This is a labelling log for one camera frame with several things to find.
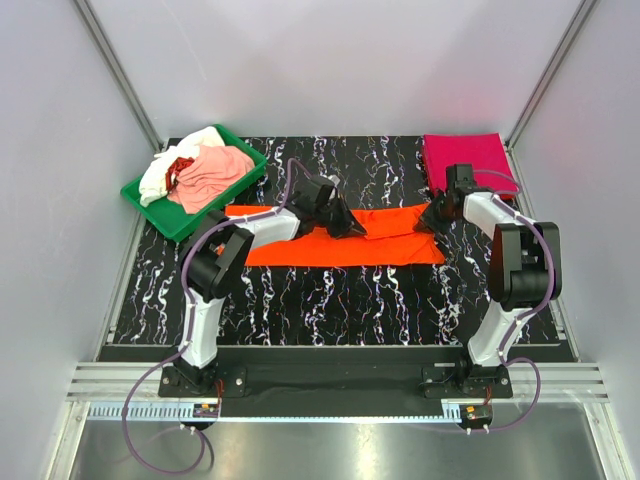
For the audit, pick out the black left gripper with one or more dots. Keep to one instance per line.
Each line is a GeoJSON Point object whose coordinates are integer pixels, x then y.
{"type": "Point", "coordinates": [347, 226]}

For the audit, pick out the aluminium front rail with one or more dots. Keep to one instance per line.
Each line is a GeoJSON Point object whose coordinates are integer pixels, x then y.
{"type": "Point", "coordinates": [359, 394]}

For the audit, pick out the pink t-shirt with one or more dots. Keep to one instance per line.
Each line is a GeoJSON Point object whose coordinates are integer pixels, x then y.
{"type": "Point", "coordinates": [214, 171]}

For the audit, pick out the folded magenta t-shirt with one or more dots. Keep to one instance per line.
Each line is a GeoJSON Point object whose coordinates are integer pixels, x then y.
{"type": "Point", "coordinates": [485, 152]}

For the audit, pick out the folded red t-shirt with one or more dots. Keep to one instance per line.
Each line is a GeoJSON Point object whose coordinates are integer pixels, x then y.
{"type": "Point", "coordinates": [491, 171]}

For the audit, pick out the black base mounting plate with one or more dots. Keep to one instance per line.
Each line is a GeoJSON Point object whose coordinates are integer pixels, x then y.
{"type": "Point", "coordinates": [306, 363]}

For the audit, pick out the aluminium corner post right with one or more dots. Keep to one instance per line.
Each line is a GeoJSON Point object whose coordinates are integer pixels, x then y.
{"type": "Point", "coordinates": [568, 39]}

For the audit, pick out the green plastic tray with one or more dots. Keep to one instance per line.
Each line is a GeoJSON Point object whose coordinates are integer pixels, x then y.
{"type": "Point", "coordinates": [170, 219]}

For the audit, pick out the aluminium corner post left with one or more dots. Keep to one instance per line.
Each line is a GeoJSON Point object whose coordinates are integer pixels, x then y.
{"type": "Point", "coordinates": [107, 52]}

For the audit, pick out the aluminium corner post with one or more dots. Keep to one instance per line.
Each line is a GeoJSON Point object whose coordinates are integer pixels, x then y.
{"type": "Point", "coordinates": [568, 39]}
{"type": "Point", "coordinates": [107, 52]}

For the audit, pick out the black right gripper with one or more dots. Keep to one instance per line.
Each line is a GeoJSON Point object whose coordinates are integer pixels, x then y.
{"type": "Point", "coordinates": [427, 222]}

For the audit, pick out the white t-shirt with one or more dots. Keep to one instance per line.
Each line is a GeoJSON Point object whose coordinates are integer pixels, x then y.
{"type": "Point", "coordinates": [152, 186]}

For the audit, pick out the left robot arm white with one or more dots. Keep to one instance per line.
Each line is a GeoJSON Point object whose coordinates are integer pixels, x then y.
{"type": "Point", "coordinates": [214, 259]}

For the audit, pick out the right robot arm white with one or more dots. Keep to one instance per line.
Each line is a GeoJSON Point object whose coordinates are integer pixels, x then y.
{"type": "Point", "coordinates": [524, 276]}

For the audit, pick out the red black patterned t-shirt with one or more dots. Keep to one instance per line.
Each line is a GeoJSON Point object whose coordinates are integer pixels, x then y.
{"type": "Point", "coordinates": [176, 167]}

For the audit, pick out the orange t-shirt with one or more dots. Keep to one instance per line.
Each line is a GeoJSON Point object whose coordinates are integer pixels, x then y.
{"type": "Point", "coordinates": [391, 240]}

